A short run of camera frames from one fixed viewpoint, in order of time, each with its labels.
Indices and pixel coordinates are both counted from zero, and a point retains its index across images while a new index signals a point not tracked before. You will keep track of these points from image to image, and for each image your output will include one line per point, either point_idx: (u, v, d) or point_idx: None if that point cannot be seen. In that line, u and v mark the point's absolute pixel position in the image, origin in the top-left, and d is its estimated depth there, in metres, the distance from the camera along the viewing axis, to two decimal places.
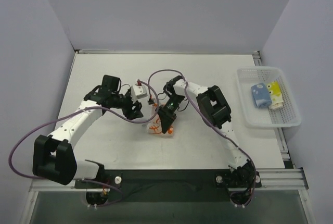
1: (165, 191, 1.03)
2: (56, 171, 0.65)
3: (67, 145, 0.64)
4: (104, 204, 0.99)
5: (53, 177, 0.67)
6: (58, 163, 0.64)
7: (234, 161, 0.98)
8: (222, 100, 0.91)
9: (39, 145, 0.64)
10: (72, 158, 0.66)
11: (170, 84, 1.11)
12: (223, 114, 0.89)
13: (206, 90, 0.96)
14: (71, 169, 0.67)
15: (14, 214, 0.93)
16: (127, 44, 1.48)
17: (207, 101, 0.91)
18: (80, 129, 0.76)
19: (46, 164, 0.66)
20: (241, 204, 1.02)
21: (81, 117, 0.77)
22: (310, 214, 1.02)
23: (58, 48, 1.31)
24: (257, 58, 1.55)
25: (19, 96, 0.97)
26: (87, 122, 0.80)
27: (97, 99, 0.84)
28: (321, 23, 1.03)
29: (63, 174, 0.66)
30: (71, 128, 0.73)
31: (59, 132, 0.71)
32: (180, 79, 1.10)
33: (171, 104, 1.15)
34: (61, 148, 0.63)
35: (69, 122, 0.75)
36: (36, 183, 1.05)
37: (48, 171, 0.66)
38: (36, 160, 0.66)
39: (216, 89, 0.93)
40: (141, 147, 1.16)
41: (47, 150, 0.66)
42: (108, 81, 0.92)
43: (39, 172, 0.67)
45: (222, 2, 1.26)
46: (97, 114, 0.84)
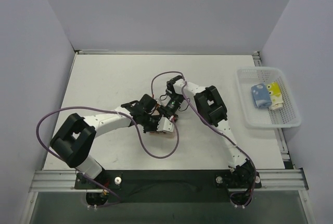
1: (164, 191, 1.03)
2: (70, 150, 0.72)
3: (92, 131, 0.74)
4: (104, 204, 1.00)
5: (63, 155, 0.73)
6: (76, 143, 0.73)
7: (232, 160, 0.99)
8: (219, 100, 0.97)
9: (71, 120, 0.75)
10: (88, 145, 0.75)
11: (170, 84, 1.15)
12: (219, 113, 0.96)
13: (204, 90, 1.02)
14: (82, 154, 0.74)
15: (14, 214, 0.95)
16: (127, 45, 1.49)
17: (203, 100, 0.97)
18: (109, 125, 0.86)
19: (65, 140, 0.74)
20: (241, 204, 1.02)
21: (113, 116, 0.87)
22: (310, 214, 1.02)
23: (58, 49, 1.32)
24: (257, 58, 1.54)
25: (20, 97, 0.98)
26: (116, 123, 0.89)
27: (131, 110, 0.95)
28: (321, 23, 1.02)
29: (73, 154, 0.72)
30: (101, 121, 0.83)
31: (91, 119, 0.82)
32: (180, 79, 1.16)
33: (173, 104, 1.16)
34: (86, 132, 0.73)
35: (102, 115, 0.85)
36: (36, 183, 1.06)
37: (63, 147, 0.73)
38: (60, 133, 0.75)
39: (213, 90, 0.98)
40: (141, 148, 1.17)
41: (73, 128, 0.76)
42: (146, 100, 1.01)
43: (55, 145, 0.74)
45: (221, 3, 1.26)
46: (124, 122, 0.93)
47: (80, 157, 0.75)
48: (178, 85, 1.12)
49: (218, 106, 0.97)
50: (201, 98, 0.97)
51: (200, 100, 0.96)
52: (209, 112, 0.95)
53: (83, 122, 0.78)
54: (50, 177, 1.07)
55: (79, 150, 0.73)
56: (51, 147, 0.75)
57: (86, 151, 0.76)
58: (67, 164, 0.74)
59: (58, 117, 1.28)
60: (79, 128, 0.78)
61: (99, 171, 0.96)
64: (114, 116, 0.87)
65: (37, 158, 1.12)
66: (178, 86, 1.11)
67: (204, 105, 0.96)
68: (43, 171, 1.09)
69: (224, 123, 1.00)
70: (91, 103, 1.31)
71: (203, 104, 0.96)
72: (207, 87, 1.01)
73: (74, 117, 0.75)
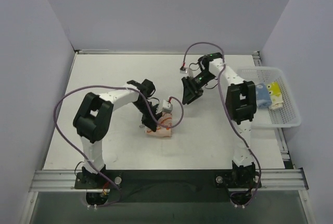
1: (164, 191, 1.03)
2: (93, 125, 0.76)
3: (110, 105, 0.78)
4: (104, 204, 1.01)
5: (88, 131, 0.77)
6: (98, 117, 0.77)
7: (240, 159, 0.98)
8: (252, 99, 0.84)
9: (87, 98, 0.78)
10: (108, 117, 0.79)
11: (207, 59, 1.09)
12: (246, 111, 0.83)
13: (241, 83, 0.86)
14: (104, 126, 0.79)
15: (14, 214, 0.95)
16: (127, 45, 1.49)
17: (237, 94, 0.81)
18: (122, 100, 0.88)
19: (87, 118, 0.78)
20: (241, 204, 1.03)
21: (124, 92, 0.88)
22: (310, 214, 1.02)
23: (58, 48, 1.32)
24: (257, 58, 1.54)
25: (20, 97, 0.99)
26: (127, 98, 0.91)
27: (138, 86, 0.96)
28: (321, 22, 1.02)
29: (97, 128, 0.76)
30: (115, 96, 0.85)
31: (104, 95, 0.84)
32: (219, 59, 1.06)
33: (200, 78, 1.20)
34: (105, 106, 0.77)
35: (113, 91, 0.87)
36: (36, 183, 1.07)
37: (86, 123, 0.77)
38: (81, 112, 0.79)
39: (251, 86, 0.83)
40: (141, 148, 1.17)
41: (91, 106, 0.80)
42: (147, 82, 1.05)
43: (78, 122, 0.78)
45: (221, 3, 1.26)
46: (133, 97, 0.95)
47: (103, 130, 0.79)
48: (215, 64, 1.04)
49: (250, 104, 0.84)
50: (235, 90, 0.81)
51: (234, 91, 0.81)
52: (237, 108, 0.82)
53: (99, 99, 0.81)
54: (50, 177, 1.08)
55: (102, 123, 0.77)
56: (75, 125, 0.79)
57: (106, 124, 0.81)
58: (91, 138, 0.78)
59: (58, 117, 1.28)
60: (97, 106, 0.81)
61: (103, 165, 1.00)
64: (125, 91, 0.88)
65: (37, 158, 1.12)
66: (215, 65, 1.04)
67: (235, 98, 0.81)
68: (44, 171, 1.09)
69: (245, 122, 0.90)
70: None
71: (235, 98, 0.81)
72: (245, 81, 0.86)
73: (91, 96, 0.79)
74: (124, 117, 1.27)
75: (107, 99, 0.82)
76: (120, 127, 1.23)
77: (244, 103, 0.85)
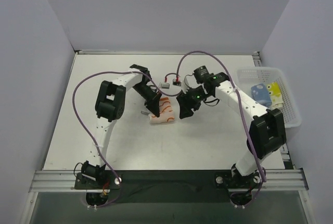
1: (164, 191, 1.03)
2: (113, 107, 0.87)
3: (124, 88, 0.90)
4: (104, 204, 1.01)
5: (109, 113, 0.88)
6: (116, 100, 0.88)
7: (245, 170, 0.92)
8: (280, 130, 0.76)
9: (104, 86, 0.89)
10: (124, 99, 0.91)
11: (211, 82, 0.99)
12: (276, 145, 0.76)
13: (264, 113, 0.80)
14: (122, 106, 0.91)
15: (14, 214, 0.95)
16: (127, 45, 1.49)
17: (263, 127, 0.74)
18: (130, 83, 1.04)
19: (105, 102, 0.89)
20: (241, 204, 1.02)
21: (130, 76, 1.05)
22: (310, 214, 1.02)
23: (58, 49, 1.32)
24: (257, 58, 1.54)
25: (20, 97, 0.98)
26: (133, 82, 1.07)
27: (140, 68, 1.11)
28: (321, 23, 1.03)
29: (117, 108, 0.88)
30: (125, 81, 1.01)
31: (116, 81, 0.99)
32: (227, 82, 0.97)
33: (197, 97, 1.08)
34: (120, 89, 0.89)
35: (122, 77, 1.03)
36: (36, 183, 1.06)
37: (106, 106, 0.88)
38: (99, 98, 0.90)
39: (277, 115, 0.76)
40: (140, 148, 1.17)
41: (107, 92, 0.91)
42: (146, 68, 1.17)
43: (99, 108, 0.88)
45: (221, 3, 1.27)
46: (138, 79, 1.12)
47: (121, 111, 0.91)
48: (223, 89, 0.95)
49: (278, 136, 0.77)
50: (261, 123, 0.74)
51: (260, 126, 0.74)
52: (265, 142, 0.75)
53: (112, 86, 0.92)
54: (50, 177, 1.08)
55: (120, 104, 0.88)
56: (96, 110, 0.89)
57: (123, 104, 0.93)
58: (113, 117, 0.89)
59: (58, 117, 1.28)
60: (112, 91, 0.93)
61: (103, 165, 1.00)
64: (131, 76, 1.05)
65: (37, 158, 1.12)
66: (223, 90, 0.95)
67: (263, 133, 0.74)
68: (44, 171, 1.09)
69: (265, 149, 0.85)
70: (91, 104, 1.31)
71: (261, 133, 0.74)
72: (269, 110, 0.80)
73: (106, 83, 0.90)
74: (124, 117, 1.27)
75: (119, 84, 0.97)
76: (120, 127, 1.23)
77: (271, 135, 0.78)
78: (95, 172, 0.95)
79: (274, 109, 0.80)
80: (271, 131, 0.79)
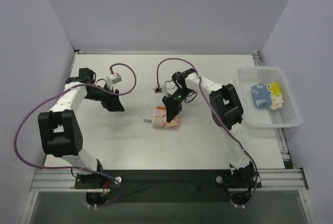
1: (164, 190, 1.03)
2: (66, 139, 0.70)
3: (70, 111, 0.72)
4: (104, 204, 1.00)
5: (66, 149, 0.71)
6: (66, 131, 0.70)
7: (238, 161, 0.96)
8: (236, 101, 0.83)
9: (43, 120, 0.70)
10: (77, 125, 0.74)
11: (182, 76, 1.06)
12: (235, 115, 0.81)
13: (220, 88, 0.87)
14: (77, 134, 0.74)
15: (14, 214, 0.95)
16: (126, 45, 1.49)
17: (219, 99, 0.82)
18: (74, 102, 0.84)
19: (54, 138, 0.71)
20: (241, 204, 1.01)
21: (73, 94, 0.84)
22: (310, 214, 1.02)
23: (58, 48, 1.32)
24: (257, 58, 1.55)
25: (20, 97, 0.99)
26: (77, 98, 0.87)
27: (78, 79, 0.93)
28: (321, 23, 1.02)
29: (72, 140, 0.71)
30: (67, 102, 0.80)
31: (56, 107, 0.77)
32: (192, 73, 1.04)
33: (179, 96, 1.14)
34: (66, 116, 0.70)
35: (62, 99, 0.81)
36: (36, 183, 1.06)
37: (58, 142, 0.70)
38: (46, 136, 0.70)
39: (230, 88, 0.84)
40: (140, 148, 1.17)
41: (52, 125, 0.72)
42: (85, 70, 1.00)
43: (50, 148, 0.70)
45: (221, 3, 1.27)
46: (82, 92, 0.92)
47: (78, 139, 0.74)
48: (190, 78, 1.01)
49: (235, 106, 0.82)
50: (217, 96, 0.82)
51: (216, 97, 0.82)
52: (225, 112, 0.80)
53: (54, 115, 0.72)
54: (50, 177, 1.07)
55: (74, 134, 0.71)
56: (46, 151, 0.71)
57: (78, 131, 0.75)
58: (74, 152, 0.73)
59: None
60: (57, 122, 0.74)
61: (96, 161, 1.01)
64: (73, 93, 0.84)
65: (37, 158, 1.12)
66: (190, 80, 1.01)
67: (219, 103, 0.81)
68: (44, 171, 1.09)
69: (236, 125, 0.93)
70: (91, 104, 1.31)
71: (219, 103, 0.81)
72: (224, 85, 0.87)
73: (43, 116, 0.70)
74: (123, 117, 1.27)
75: (63, 109, 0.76)
76: (120, 128, 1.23)
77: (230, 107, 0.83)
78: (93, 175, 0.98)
79: (229, 84, 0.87)
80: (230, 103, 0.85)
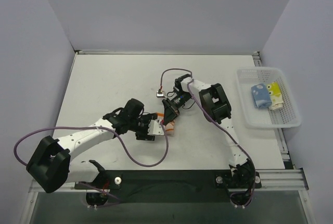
1: (165, 191, 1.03)
2: (46, 176, 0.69)
3: (66, 154, 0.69)
4: (104, 205, 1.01)
5: (40, 182, 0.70)
6: (50, 169, 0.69)
7: (233, 159, 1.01)
8: (223, 98, 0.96)
9: (44, 145, 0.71)
10: (64, 169, 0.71)
11: (178, 81, 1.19)
12: (222, 111, 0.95)
13: (209, 87, 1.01)
14: (60, 176, 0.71)
15: (14, 214, 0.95)
16: (126, 45, 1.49)
17: (208, 97, 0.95)
18: (87, 143, 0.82)
19: (40, 165, 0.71)
20: (241, 204, 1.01)
21: (91, 134, 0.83)
22: (310, 214, 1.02)
23: (58, 49, 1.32)
24: (257, 58, 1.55)
25: (20, 97, 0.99)
26: (96, 139, 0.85)
27: (113, 121, 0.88)
28: (321, 23, 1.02)
29: (48, 180, 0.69)
30: (77, 141, 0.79)
31: (66, 140, 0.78)
32: (188, 77, 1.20)
33: (179, 99, 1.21)
34: (60, 156, 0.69)
35: (78, 134, 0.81)
36: (36, 183, 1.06)
37: (39, 172, 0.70)
38: (34, 159, 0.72)
39: (218, 87, 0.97)
40: (141, 148, 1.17)
41: (48, 153, 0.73)
42: (130, 107, 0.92)
43: (31, 172, 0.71)
45: (221, 3, 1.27)
46: (107, 135, 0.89)
47: (57, 181, 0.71)
48: (185, 81, 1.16)
49: (223, 103, 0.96)
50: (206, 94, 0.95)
51: (204, 95, 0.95)
52: (213, 109, 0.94)
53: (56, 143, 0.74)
54: None
55: (55, 176, 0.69)
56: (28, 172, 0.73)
57: (64, 174, 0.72)
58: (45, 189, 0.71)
59: (58, 118, 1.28)
60: (56, 151, 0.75)
61: (97, 174, 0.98)
64: (93, 134, 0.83)
65: None
66: (184, 82, 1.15)
67: (208, 101, 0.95)
68: None
69: (227, 120, 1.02)
70: (91, 104, 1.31)
71: (207, 101, 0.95)
72: (213, 84, 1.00)
73: (48, 141, 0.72)
74: None
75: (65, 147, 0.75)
76: None
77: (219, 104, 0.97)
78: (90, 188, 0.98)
79: (217, 84, 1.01)
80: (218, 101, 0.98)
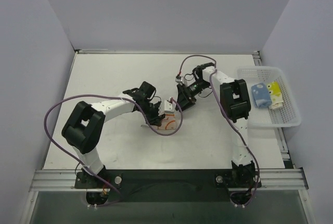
1: (165, 190, 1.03)
2: (82, 135, 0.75)
3: (101, 115, 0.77)
4: (104, 204, 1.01)
5: (77, 142, 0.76)
6: (87, 129, 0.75)
7: (238, 158, 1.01)
8: (245, 96, 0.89)
9: (79, 108, 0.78)
10: (99, 129, 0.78)
11: (200, 69, 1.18)
12: (241, 109, 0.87)
13: (232, 82, 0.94)
14: (94, 137, 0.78)
15: (14, 214, 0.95)
16: (126, 44, 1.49)
17: (229, 91, 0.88)
18: (113, 112, 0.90)
19: (76, 127, 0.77)
20: (241, 204, 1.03)
21: (117, 102, 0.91)
22: (310, 214, 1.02)
23: (58, 48, 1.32)
24: (258, 58, 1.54)
25: (20, 97, 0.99)
26: (119, 109, 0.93)
27: (135, 96, 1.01)
28: (321, 23, 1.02)
29: (85, 139, 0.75)
30: (107, 107, 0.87)
31: (98, 104, 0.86)
32: (211, 66, 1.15)
33: (195, 86, 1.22)
34: (96, 116, 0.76)
35: (107, 102, 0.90)
36: (36, 183, 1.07)
37: (75, 134, 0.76)
38: (69, 122, 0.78)
39: (241, 83, 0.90)
40: (140, 147, 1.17)
41: (82, 117, 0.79)
42: (145, 86, 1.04)
43: (67, 134, 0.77)
45: (221, 3, 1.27)
46: (128, 108, 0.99)
47: (92, 142, 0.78)
48: (207, 71, 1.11)
49: (243, 101, 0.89)
50: (227, 88, 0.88)
51: (226, 89, 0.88)
52: (232, 104, 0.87)
53: (89, 108, 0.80)
54: (50, 177, 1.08)
55: (91, 134, 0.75)
56: (63, 135, 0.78)
57: (97, 135, 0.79)
58: (80, 149, 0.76)
59: (58, 118, 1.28)
60: (88, 116, 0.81)
61: (102, 166, 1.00)
64: (118, 102, 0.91)
65: (37, 158, 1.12)
66: (207, 72, 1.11)
67: (229, 96, 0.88)
68: (44, 171, 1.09)
69: (243, 120, 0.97)
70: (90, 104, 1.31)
71: (228, 96, 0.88)
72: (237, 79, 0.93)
73: (82, 106, 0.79)
74: (123, 117, 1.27)
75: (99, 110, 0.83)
76: (119, 128, 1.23)
77: (239, 101, 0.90)
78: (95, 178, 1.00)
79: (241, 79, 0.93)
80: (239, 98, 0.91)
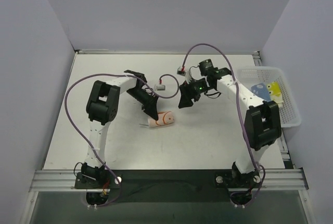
1: (165, 191, 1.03)
2: (105, 107, 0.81)
3: (117, 87, 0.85)
4: (104, 203, 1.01)
5: (101, 114, 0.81)
6: (108, 101, 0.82)
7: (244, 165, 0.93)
8: (276, 122, 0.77)
9: (97, 85, 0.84)
10: (117, 100, 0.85)
11: (213, 76, 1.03)
12: (269, 137, 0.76)
13: (260, 103, 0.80)
14: (115, 108, 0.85)
15: (14, 214, 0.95)
16: (126, 44, 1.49)
17: (258, 117, 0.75)
18: (122, 87, 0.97)
19: (97, 103, 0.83)
20: (241, 204, 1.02)
21: (124, 79, 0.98)
22: (310, 214, 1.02)
23: (58, 49, 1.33)
24: (257, 58, 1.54)
25: (21, 97, 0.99)
26: (126, 85, 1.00)
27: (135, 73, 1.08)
28: (321, 23, 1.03)
29: (109, 109, 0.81)
30: (118, 82, 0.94)
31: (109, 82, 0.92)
32: (228, 76, 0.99)
33: (200, 88, 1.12)
34: (113, 89, 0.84)
35: (115, 79, 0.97)
36: (36, 183, 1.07)
37: (98, 108, 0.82)
38: (91, 98, 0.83)
39: (272, 107, 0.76)
40: (139, 147, 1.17)
41: (100, 94, 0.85)
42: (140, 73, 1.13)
43: (91, 109, 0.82)
45: (221, 3, 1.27)
46: (132, 83, 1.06)
47: (114, 112, 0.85)
48: (223, 82, 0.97)
49: (272, 128, 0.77)
50: (256, 112, 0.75)
51: (255, 114, 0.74)
52: (260, 133, 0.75)
53: (105, 86, 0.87)
54: (50, 177, 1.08)
55: (113, 104, 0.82)
56: (87, 111, 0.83)
57: (116, 107, 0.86)
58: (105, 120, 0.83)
59: (58, 118, 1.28)
60: (104, 92, 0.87)
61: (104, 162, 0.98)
64: (125, 78, 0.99)
65: (37, 158, 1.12)
66: (223, 83, 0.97)
67: (258, 122, 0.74)
68: (44, 171, 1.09)
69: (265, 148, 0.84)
70: None
71: (257, 123, 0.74)
72: (266, 100, 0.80)
73: (99, 83, 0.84)
74: (123, 117, 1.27)
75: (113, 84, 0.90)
76: (119, 128, 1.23)
77: (267, 127, 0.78)
78: (94, 172, 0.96)
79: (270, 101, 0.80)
80: (266, 124, 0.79)
